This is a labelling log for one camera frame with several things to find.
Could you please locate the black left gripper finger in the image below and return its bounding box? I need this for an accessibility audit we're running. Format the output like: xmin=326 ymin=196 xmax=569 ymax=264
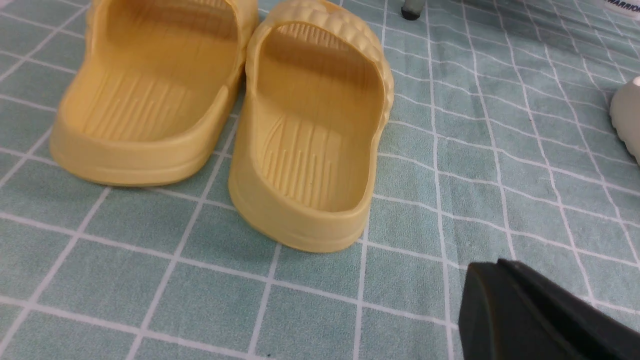
xmin=458 ymin=259 xmax=640 ymax=360

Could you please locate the metal shoe rack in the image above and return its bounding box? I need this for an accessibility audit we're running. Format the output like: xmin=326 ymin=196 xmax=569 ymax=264
xmin=401 ymin=0 xmax=426 ymax=21

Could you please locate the green checkered table cloth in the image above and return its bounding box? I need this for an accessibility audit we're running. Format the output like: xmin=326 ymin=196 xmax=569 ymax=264
xmin=0 ymin=0 xmax=640 ymax=360

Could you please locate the left cream slipper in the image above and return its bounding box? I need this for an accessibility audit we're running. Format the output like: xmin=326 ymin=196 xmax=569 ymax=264
xmin=609 ymin=76 xmax=640 ymax=164

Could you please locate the right yellow slipper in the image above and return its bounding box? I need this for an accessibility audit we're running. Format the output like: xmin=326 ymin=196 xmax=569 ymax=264
xmin=228 ymin=0 xmax=394 ymax=253

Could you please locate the yellow slipper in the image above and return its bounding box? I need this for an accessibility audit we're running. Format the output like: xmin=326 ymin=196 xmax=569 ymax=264
xmin=228 ymin=0 xmax=394 ymax=253
xmin=49 ymin=0 xmax=259 ymax=187

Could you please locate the left navy sneaker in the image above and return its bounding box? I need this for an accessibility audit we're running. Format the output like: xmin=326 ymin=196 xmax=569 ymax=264
xmin=601 ymin=0 xmax=640 ymax=21

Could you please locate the left yellow slipper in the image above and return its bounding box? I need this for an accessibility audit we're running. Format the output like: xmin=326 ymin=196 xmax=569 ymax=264
xmin=49 ymin=0 xmax=259 ymax=187

